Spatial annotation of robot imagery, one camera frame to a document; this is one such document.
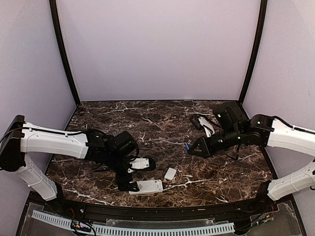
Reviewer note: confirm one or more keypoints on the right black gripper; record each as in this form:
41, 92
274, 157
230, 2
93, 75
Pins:
202, 141

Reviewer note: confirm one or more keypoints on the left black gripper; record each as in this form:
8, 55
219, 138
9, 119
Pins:
125, 187

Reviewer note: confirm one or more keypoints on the white remote control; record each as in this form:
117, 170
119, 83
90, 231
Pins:
148, 187

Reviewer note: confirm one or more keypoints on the white battery cover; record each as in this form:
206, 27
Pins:
170, 174

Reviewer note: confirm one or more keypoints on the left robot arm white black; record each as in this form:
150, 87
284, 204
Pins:
23, 137

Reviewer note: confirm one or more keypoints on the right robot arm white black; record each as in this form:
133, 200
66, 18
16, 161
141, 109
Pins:
260, 130

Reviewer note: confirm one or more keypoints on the clear acrylic plate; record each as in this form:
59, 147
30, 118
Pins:
175, 224

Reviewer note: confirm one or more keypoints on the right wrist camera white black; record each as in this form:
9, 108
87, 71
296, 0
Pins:
202, 123

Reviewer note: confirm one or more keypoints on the white slotted cable duct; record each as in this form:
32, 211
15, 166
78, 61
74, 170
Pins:
97, 229

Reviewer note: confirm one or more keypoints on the black front rail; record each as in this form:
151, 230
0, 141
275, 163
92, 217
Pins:
237, 211

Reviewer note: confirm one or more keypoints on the right black frame post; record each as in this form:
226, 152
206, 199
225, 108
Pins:
255, 49

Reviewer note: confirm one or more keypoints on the black frame post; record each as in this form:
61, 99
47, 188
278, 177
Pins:
255, 49
62, 51

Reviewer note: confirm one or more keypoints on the left black frame post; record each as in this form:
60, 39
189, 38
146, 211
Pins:
62, 51

